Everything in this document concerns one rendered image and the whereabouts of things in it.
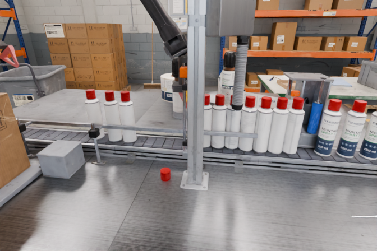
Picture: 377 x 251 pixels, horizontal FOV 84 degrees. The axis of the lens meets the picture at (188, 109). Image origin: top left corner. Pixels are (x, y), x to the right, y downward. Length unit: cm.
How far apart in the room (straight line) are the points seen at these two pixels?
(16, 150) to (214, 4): 75
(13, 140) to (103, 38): 336
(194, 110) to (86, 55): 374
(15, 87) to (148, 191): 260
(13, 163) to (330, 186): 102
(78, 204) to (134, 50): 490
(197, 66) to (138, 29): 485
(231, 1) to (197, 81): 21
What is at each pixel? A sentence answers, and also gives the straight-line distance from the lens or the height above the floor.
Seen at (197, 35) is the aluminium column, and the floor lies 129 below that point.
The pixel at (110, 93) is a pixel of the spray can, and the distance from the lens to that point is 83.
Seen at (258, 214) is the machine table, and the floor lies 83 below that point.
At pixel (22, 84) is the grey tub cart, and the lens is 308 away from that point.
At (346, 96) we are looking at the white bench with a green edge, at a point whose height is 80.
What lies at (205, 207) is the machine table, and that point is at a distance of 66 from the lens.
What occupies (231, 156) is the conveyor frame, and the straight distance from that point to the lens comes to 79.
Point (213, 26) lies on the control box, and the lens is 54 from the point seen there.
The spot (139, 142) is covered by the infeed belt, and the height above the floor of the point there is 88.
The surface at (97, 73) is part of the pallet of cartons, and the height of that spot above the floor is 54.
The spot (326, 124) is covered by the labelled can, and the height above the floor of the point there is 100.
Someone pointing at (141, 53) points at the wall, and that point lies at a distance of 541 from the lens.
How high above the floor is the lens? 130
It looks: 21 degrees down
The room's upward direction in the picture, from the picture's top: straight up
